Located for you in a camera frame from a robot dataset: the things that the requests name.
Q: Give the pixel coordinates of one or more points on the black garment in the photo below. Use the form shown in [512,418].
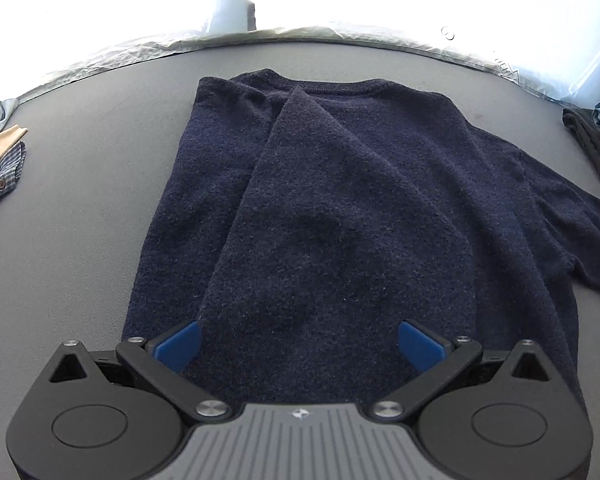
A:
[595,150]

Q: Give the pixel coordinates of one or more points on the navy blue knit sweater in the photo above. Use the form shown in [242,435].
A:
[330,210]

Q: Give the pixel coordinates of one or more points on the blue plaid shirt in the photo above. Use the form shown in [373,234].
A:
[5,170]

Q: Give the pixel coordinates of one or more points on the beige garment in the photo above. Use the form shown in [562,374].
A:
[7,137]

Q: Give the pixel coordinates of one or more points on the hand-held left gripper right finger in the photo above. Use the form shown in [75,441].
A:
[420,348]

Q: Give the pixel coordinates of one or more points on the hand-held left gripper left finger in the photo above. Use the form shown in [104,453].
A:
[180,346]

